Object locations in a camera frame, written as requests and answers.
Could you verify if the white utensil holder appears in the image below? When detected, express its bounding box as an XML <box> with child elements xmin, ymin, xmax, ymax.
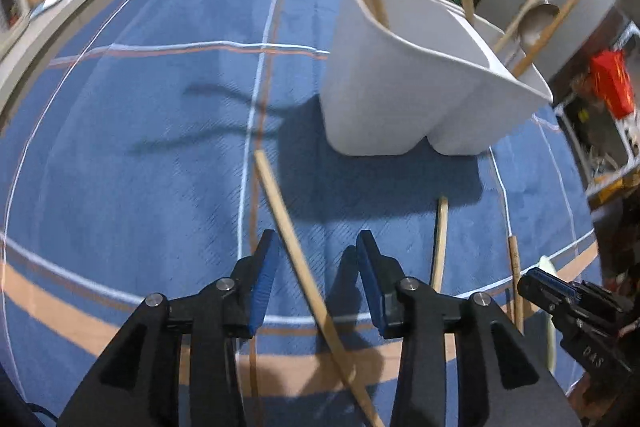
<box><xmin>320</xmin><ymin>0</ymin><xmax>554</xmax><ymax>156</ymax></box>

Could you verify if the metal storage rack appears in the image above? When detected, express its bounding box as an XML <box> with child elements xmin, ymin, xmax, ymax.
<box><xmin>555</xmin><ymin>22</ymin><xmax>640</xmax><ymax>208</ymax></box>

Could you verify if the wooden-handled metal spoon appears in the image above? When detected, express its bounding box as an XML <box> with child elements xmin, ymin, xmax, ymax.
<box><xmin>494</xmin><ymin>0</ymin><xmax>562</xmax><ymax>58</ymax></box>

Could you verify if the blue plaid tablecloth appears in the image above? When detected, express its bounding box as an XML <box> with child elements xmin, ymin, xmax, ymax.
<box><xmin>0</xmin><ymin>0</ymin><xmax>601</xmax><ymax>427</ymax></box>

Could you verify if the ringed wooden utensil handle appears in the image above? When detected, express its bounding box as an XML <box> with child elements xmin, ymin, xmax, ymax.
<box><xmin>507</xmin><ymin>234</ymin><xmax>525</xmax><ymax>334</ymax></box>

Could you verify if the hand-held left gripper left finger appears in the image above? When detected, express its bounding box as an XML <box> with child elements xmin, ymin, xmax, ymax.
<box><xmin>57</xmin><ymin>229</ymin><xmax>281</xmax><ymax>427</ymax></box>

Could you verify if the red plastic bag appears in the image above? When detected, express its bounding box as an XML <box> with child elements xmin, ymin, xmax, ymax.
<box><xmin>587</xmin><ymin>49</ymin><xmax>637</xmax><ymax>118</ymax></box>

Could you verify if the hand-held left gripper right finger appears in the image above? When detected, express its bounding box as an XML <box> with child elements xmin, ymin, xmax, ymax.
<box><xmin>356</xmin><ymin>231</ymin><xmax>583</xmax><ymax>427</ymax></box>

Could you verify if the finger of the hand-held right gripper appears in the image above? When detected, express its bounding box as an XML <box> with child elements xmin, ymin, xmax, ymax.
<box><xmin>517</xmin><ymin>267</ymin><xmax>581</xmax><ymax>315</ymax></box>

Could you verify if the white spoon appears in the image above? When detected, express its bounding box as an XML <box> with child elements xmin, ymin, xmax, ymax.
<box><xmin>536</xmin><ymin>256</ymin><xmax>559</xmax><ymax>374</ymax></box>

